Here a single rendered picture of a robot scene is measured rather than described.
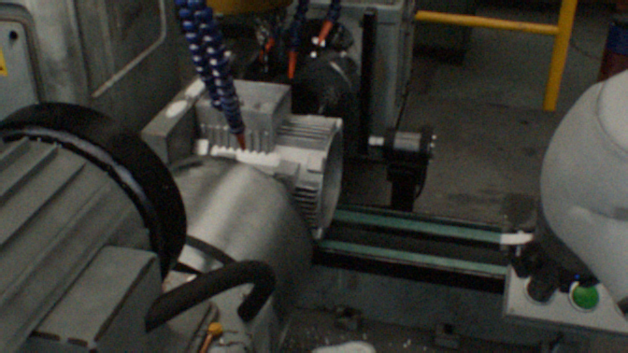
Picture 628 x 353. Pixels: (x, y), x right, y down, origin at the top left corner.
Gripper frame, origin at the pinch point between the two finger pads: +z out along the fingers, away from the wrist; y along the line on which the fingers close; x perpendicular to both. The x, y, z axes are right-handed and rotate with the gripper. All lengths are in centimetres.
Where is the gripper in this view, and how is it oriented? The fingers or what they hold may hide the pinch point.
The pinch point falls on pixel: (547, 280)
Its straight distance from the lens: 81.8
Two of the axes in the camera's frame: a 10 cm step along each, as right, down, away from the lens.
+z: 1.5, 3.6, 9.2
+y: -9.7, -1.3, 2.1
